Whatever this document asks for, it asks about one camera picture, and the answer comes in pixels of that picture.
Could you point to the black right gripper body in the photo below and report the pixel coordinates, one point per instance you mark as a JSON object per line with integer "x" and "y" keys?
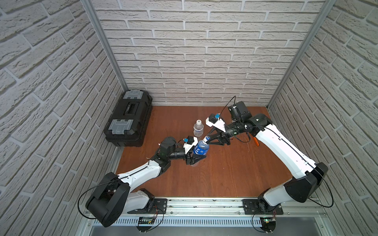
{"x": 232, "y": 130}

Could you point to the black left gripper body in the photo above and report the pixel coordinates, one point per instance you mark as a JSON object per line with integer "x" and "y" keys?
{"x": 188, "y": 156}

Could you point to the clear bottle blue label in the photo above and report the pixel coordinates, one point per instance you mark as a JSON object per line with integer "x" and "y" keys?
{"x": 202, "y": 147}

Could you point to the clear labelled bottle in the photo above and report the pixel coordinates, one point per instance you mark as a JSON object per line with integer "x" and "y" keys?
{"x": 198, "y": 129}

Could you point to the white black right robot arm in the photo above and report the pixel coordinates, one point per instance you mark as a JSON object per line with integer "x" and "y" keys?
{"x": 307, "y": 175}

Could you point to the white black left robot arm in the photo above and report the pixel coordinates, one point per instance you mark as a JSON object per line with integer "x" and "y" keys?
{"x": 114, "y": 194}

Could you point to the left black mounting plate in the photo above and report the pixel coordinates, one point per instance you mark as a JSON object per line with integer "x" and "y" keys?
{"x": 144, "y": 202}

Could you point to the black mounting plate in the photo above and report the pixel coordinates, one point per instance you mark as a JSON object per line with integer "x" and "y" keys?
{"x": 144, "y": 202}
{"x": 258, "y": 206}

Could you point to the black plastic toolbox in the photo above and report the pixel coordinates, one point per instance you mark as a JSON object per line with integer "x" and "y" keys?
{"x": 128, "y": 124}

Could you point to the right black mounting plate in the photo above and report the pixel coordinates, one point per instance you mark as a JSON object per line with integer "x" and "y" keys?
{"x": 258, "y": 206}

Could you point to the left controller circuit board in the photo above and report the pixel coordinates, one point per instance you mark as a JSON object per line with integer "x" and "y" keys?
{"x": 144, "y": 224}

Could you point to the controller circuit board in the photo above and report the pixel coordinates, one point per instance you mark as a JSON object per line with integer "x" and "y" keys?
{"x": 268, "y": 225}
{"x": 144, "y": 224}

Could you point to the right controller circuit board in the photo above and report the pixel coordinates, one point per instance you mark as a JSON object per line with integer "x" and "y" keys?
{"x": 268, "y": 225}

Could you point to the right corner aluminium profile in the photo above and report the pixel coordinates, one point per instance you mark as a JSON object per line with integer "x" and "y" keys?
{"x": 318, "y": 22}

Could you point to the corner aluminium profile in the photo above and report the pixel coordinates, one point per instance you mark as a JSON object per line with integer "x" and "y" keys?
{"x": 94, "y": 19}
{"x": 318, "y": 22}

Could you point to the left corner aluminium profile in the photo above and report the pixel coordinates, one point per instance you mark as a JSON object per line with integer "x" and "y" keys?
{"x": 94, "y": 19}

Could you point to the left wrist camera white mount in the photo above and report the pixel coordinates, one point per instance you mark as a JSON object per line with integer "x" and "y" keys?
{"x": 189, "y": 143}

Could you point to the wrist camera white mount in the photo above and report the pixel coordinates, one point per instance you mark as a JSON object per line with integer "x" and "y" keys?
{"x": 189, "y": 143}
{"x": 215, "y": 122}

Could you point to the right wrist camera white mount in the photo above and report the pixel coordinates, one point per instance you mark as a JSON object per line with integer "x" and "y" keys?
{"x": 215, "y": 122}

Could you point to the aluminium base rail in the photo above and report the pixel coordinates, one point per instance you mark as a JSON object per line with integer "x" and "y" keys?
{"x": 219, "y": 212}

